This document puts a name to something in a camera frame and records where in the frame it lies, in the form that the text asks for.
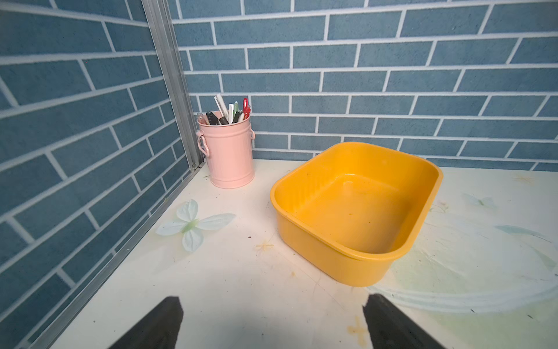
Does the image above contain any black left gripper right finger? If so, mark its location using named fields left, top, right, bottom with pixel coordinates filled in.
left=363, top=294, right=444, bottom=349

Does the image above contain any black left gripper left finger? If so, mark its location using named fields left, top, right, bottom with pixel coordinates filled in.
left=110, top=296, right=184, bottom=349

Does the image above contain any yellow plastic storage box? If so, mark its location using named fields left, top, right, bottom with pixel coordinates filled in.
left=270, top=142, right=443, bottom=287

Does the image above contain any pink metal pen holder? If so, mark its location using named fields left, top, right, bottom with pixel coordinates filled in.
left=196, top=119, right=255, bottom=189

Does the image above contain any black marker in holder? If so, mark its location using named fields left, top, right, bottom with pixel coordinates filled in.
left=206, top=111, right=220, bottom=126

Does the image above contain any red pen in holder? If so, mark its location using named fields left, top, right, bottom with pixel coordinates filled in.
left=242, top=98, right=251, bottom=120

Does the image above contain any aluminium corner post left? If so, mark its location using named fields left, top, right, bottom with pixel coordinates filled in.
left=142, top=0, right=203, bottom=172

